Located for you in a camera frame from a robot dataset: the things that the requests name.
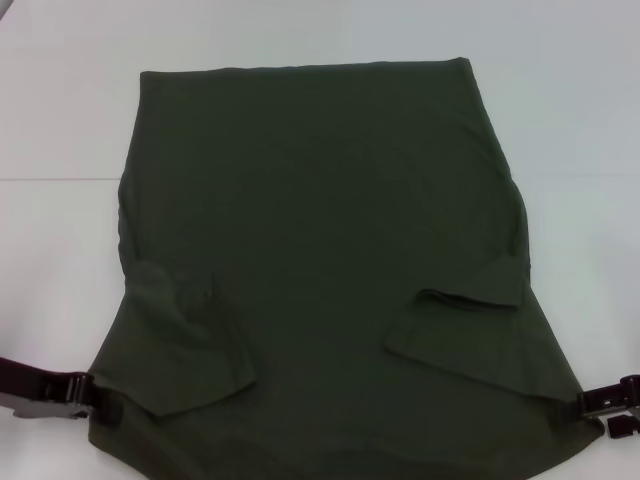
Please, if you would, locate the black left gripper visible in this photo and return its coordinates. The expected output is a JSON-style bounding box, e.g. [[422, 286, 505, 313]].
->
[[0, 355, 126, 426]]

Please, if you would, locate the dark green t-shirt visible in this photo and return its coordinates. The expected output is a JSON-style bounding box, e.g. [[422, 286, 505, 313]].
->
[[85, 57, 606, 480]]

